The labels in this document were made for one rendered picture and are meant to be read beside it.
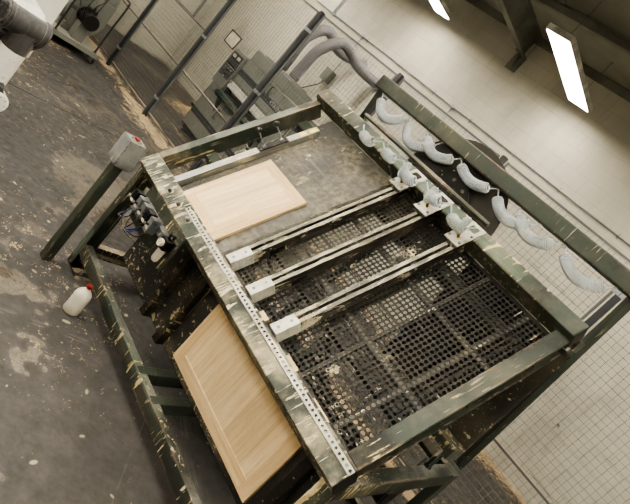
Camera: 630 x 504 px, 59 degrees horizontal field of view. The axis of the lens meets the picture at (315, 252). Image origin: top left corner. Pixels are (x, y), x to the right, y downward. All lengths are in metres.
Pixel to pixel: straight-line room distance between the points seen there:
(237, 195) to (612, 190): 5.30
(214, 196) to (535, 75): 5.93
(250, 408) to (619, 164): 5.89
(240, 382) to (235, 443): 0.28
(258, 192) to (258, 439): 1.34
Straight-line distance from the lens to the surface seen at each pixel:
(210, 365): 2.98
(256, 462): 2.74
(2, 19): 2.19
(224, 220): 3.04
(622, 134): 7.78
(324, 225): 2.91
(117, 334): 3.23
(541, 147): 7.86
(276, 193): 3.16
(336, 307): 2.57
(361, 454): 2.25
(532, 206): 3.25
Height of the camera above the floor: 1.84
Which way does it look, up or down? 13 degrees down
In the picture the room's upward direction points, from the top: 43 degrees clockwise
